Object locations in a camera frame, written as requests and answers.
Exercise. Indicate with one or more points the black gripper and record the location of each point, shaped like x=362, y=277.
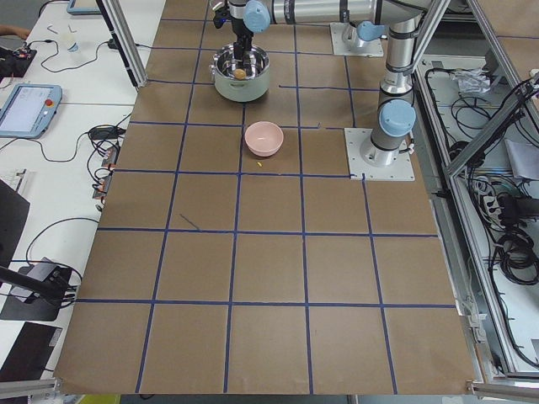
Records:
x=242, y=30

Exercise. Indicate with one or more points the brown egg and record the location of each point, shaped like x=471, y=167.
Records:
x=240, y=74

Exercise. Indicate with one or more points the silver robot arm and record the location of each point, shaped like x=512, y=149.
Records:
x=358, y=35
x=408, y=24

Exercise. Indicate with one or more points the pale green electric pot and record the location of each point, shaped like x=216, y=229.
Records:
x=255, y=85

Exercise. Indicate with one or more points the pink bowl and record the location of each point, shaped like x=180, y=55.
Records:
x=264, y=138

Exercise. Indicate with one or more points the black laptop power brick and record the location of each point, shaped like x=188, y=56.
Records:
x=105, y=132

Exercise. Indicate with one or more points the paper cup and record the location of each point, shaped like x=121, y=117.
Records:
x=70, y=42

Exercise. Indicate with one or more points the blue teach pendant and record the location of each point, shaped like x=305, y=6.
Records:
x=83, y=7
x=29, y=110

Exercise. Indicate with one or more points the black monitor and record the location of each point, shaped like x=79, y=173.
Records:
x=14, y=210

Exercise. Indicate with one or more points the aluminium frame post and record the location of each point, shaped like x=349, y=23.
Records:
x=120, y=32

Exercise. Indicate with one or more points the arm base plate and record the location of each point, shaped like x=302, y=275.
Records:
x=368, y=163
x=374, y=49

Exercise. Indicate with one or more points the aluminium frame rail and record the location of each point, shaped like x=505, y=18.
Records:
x=478, y=83

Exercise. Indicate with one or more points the black camera stand base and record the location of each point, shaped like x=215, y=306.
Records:
x=38, y=291

